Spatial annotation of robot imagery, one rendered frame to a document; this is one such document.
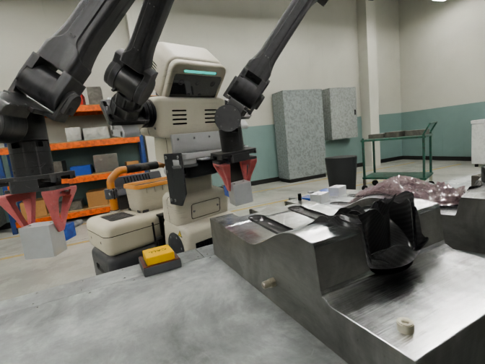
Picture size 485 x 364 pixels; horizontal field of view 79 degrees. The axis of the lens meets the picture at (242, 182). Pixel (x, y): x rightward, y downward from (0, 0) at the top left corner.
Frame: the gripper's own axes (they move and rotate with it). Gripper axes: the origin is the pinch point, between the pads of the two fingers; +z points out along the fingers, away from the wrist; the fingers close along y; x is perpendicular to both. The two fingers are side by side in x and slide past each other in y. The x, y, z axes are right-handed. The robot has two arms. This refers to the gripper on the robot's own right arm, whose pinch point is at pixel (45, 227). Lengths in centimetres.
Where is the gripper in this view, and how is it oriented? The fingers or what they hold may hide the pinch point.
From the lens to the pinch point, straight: 61.3
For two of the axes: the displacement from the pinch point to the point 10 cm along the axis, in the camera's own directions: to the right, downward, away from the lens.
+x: 0.0, -1.3, 9.9
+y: 9.9, -1.0, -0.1
